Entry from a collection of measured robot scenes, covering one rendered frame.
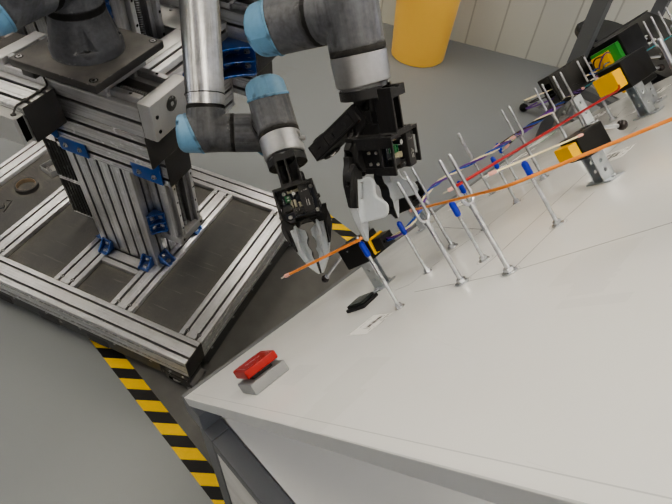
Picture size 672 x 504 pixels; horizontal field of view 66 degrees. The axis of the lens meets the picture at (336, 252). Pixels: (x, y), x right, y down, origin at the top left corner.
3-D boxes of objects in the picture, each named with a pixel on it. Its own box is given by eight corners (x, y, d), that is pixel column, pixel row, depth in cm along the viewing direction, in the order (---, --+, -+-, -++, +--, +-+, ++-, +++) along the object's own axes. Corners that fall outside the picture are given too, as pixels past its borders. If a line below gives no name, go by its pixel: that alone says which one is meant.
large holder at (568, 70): (650, 90, 113) (619, 32, 111) (578, 133, 115) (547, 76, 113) (633, 95, 119) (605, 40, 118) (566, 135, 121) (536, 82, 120)
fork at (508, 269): (511, 275, 54) (443, 157, 52) (498, 277, 55) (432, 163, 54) (521, 266, 55) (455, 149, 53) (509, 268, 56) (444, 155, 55)
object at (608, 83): (628, 83, 87) (620, 67, 86) (620, 89, 86) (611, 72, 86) (608, 92, 91) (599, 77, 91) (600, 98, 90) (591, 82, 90)
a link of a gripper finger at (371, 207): (383, 245, 70) (384, 176, 69) (348, 241, 74) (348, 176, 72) (395, 243, 73) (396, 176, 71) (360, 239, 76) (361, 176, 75)
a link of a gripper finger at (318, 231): (318, 270, 85) (302, 218, 87) (321, 273, 91) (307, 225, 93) (336, 265, 85) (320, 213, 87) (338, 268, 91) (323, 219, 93)
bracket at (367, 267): (385, 281, 86) (370, 255, 85) (395, 277, 84) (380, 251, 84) (370, 294, 83) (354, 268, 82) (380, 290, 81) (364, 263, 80)
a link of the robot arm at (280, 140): (264, 150, 96) (305, 137, 96) (270, 172, 96) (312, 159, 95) (255, 136, 89) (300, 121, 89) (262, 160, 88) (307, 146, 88)
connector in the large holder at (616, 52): (627, 58, 106) (618, 40, 106) (621, 62, 105) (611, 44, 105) (602, 71, 111) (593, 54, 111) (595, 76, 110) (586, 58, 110)
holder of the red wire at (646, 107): (696, 84, 91) (668, 30, 90) (649, 118, 87) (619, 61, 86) (670, 94, 96) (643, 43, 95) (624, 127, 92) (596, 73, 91)
